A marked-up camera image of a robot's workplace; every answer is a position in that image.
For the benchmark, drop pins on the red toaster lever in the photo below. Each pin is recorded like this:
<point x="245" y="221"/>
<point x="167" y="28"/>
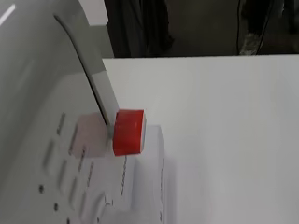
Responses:
<point x="129" y="132"/>

